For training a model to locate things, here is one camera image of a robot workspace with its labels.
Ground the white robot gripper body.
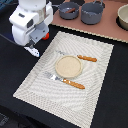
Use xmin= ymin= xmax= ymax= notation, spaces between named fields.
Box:
xmin=9 ymin=6 xmax=53 ymax=46

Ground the brown sausage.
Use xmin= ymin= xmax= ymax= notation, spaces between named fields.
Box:
xmin=65 ymin=8 xmax=75 ymax=13

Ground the red tomato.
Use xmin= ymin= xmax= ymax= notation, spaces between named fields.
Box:
xmin=42 ymin=33 xmax=49 ymax=40

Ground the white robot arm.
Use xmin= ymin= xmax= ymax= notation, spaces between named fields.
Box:
xmin=9 ymin=0 xmax=53 ymax=46

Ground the grey frying pan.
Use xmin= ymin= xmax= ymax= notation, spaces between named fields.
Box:
xmin=57 ymin=2 xmax=79 ymax=20

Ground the beige round plate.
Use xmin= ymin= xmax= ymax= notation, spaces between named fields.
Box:
xmin=55 ymin=55 xmax=83 ymax=78

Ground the grey cooking pot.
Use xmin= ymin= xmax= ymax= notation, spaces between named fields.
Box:
xmin=81 ymin=1 xmax=104 ymax=25

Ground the brown wooden board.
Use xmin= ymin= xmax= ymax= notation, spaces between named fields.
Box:
xmin=52 ymin=0 xmax=128 ymax=43

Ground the white woven placemat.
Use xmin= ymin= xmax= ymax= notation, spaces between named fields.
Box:
xmin=13 ymin=31 xmax=113 ymax=128

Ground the beige bowl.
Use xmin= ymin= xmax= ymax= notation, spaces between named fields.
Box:
xmin=118 ymin=4 xmax=128 ymax=30

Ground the fork with wooden handle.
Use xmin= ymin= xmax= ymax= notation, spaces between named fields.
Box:
xmin=44 ymin=72 xmax=85 ymax=89

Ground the knife with wooden handle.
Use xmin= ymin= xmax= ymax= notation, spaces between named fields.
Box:
xmin=56 ymin=50 xmax=97 ymax=62

